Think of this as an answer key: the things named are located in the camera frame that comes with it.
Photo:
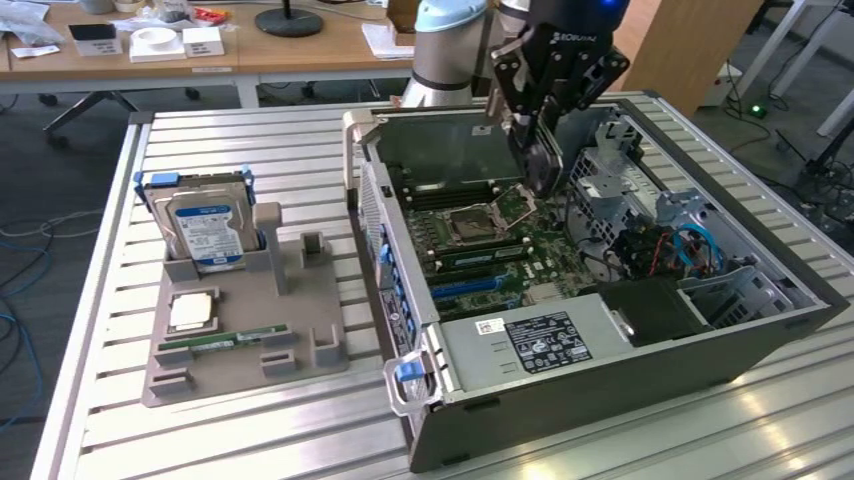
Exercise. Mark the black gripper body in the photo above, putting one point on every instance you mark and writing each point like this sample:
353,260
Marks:
574,25

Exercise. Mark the black green graphics card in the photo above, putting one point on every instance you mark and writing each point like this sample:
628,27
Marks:
541,165

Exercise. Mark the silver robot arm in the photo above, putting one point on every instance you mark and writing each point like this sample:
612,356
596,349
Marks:
441,50

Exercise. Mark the wooden cabinet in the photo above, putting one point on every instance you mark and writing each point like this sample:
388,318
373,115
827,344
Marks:
681,50

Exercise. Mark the white red adapter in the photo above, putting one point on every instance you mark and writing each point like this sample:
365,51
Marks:
720,92

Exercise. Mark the white paper stack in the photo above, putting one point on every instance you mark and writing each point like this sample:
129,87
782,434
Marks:
384,42

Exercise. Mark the cardboard box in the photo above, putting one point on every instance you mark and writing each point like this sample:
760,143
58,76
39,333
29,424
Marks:
401,17

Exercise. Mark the grey card retention latch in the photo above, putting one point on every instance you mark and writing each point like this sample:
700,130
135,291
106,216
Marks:
361,122

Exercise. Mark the black box green light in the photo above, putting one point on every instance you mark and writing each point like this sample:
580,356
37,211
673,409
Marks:
757,110

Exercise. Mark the metal socket cover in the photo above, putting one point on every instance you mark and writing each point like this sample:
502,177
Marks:
500,201

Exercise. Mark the tall perforated disk bay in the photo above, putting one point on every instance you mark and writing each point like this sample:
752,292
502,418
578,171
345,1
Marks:
641,200

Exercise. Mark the CPU socket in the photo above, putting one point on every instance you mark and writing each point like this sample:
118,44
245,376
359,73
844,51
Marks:
470,222

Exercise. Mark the black lamp base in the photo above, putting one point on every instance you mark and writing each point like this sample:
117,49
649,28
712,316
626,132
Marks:
287,25

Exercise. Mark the green RAM stick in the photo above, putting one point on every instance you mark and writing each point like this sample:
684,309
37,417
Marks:
481,257
214,341

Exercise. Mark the green motherboard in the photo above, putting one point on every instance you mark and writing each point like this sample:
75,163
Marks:
554,265

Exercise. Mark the black stand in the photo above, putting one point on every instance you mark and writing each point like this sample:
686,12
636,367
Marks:
824,167

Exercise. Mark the blue card clip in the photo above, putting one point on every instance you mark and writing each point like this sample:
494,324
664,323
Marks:
385,247

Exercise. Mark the black expansion slot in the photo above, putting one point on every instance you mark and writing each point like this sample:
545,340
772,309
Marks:
461,279

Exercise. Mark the blue expansion slot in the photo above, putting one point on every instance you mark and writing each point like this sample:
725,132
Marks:
468,290

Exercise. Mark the silver chipset heatsink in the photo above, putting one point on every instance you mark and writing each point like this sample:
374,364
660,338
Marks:
544,295

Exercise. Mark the small white box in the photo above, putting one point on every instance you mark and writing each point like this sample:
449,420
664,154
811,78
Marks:
203,42

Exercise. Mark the black plastic shroud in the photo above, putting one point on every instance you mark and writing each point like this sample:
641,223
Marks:
654,310

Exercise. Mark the red white small pack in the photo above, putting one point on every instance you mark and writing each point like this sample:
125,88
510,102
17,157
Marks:
207,16

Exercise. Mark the low metal disk bay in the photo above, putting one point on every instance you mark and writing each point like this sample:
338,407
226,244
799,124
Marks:
734,300

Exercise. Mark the dark small container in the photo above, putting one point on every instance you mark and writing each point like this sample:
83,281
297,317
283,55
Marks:
174,12

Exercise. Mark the white box round hole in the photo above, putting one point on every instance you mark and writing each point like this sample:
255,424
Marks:
157,52

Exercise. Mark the hard disk blue carrier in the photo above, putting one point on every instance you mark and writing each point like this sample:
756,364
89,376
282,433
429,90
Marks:
201,235

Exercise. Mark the grey power supply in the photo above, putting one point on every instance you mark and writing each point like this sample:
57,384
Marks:
481,360

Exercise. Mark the white bowl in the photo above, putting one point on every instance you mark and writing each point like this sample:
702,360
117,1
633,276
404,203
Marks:
127,5

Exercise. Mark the blue latch tab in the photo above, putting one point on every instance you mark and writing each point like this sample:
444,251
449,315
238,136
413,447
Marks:
409,373

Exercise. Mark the white box black top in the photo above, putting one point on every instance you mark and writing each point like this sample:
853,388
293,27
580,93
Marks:
97,47

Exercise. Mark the grey cup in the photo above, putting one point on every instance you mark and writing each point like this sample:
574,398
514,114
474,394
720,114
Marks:
97,6

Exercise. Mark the dark grey PC case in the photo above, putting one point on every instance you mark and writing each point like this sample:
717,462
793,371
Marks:
601,400

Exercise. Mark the black chair base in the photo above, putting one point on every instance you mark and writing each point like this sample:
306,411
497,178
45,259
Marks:
81,107

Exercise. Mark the silver CPU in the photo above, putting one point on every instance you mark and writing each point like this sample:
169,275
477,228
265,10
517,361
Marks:
190,312

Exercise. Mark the grey parts rack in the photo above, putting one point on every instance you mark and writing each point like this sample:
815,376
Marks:
234,370

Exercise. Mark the white card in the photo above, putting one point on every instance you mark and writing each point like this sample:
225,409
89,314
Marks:
34,51

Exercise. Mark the clear plastic bag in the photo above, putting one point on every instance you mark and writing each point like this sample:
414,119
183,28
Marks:
27,25

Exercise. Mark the white table frame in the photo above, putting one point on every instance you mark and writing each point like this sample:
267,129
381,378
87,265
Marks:
837,112

